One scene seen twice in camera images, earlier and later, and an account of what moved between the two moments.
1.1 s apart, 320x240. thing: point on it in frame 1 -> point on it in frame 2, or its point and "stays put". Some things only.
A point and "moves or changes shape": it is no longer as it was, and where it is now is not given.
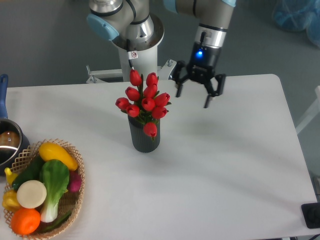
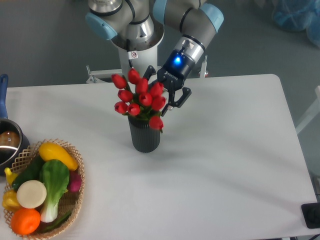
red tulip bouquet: x=147 y=105 moves or changes shape
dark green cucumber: x=32 y=172 stays put
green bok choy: x=55 y=175 stays put
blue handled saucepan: x=14 y=144 stays put
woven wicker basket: x=44 y=193 stays put
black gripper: x=202 y=61 -> x=177 y=68
